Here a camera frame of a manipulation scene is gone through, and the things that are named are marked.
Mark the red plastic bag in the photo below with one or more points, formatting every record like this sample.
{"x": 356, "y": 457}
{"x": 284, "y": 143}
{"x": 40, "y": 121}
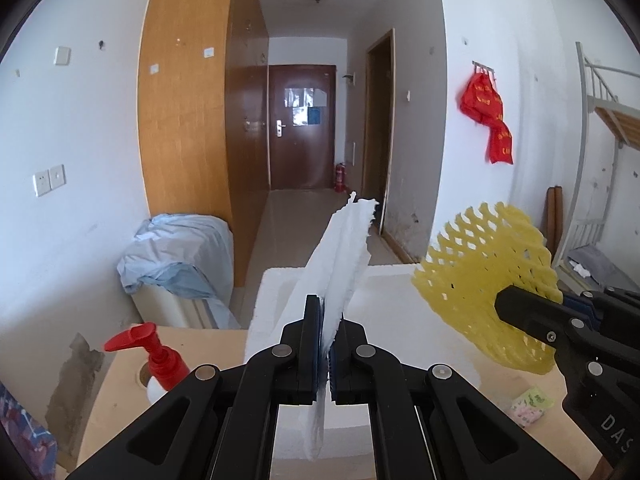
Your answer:
{"x": 501, "y": 145}
{"x": 480, "y": 100}

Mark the white wall socket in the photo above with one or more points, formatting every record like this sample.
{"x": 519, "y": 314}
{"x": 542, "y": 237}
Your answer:
{"x": 41, "y": 183}
{"x": 57, "y": 176}

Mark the white styrofoam box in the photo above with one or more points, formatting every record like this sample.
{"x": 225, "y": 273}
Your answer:
{"x": 400, "y": 320}

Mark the yellow foam net sleeve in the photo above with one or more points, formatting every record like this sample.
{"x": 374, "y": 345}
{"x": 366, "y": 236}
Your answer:
{"x": 475, "y": 270}

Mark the white red pump bottle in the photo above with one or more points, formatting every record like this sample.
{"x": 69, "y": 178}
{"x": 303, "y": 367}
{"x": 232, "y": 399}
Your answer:
{"x": 165, "y": 365}

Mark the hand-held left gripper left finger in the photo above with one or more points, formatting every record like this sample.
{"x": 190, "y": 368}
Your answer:
{"x": 314, "y": 355}

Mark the metal wall hook rack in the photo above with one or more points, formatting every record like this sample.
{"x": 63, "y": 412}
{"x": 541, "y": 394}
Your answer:
{"x": 484, "y": 66}

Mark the grey mattress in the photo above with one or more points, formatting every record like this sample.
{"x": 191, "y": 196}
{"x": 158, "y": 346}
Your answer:
{"x": 600, "y": 265}

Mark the brown side door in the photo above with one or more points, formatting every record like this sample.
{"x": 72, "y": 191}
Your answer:
{"x": 379, "y": 130}

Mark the white metal bunk bed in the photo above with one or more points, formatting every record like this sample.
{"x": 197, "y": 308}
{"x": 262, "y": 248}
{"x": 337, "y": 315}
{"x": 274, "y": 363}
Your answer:
{"x": 585, "y": 135}

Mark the white wall switch plate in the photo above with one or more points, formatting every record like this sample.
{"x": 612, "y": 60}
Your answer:
{"x": 62, "y": 55}

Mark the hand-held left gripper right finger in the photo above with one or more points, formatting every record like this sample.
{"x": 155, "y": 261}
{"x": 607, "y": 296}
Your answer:
{"x": 336, "y": 370}

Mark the blue patterned cloth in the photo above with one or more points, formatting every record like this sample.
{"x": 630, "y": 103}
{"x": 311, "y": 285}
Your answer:
{"x": 25, "y": 440}

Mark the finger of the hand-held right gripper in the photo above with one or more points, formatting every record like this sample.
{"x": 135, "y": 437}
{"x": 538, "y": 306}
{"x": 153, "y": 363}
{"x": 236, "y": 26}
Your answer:
{"x": 620, "y": 310}
{"x": 540, "y": 320}

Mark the red fire extinguisher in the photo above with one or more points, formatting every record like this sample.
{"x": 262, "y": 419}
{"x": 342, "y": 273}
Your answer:
{"x": 340, "y": 177}

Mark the leaning wooden boards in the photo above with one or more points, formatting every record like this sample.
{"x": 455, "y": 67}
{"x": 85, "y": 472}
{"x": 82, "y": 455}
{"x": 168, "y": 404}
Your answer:
{"x": 553, "y": 215}

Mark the beige box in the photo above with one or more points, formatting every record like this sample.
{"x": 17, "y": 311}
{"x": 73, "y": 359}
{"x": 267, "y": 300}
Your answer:
{"x": 170, "y": 310}

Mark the wooden wardrobe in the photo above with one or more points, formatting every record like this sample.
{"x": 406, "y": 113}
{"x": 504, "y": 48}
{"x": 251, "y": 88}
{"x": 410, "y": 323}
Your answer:
{"x": 185, "y": 110}

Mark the dark brown entrance door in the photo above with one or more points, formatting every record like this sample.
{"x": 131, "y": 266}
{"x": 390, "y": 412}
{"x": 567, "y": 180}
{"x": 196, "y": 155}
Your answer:
{"x": 300, "y": 155}

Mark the green pink tissue packet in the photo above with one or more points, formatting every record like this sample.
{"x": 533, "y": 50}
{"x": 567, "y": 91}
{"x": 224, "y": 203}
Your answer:
{"x": 531, "y": 406}

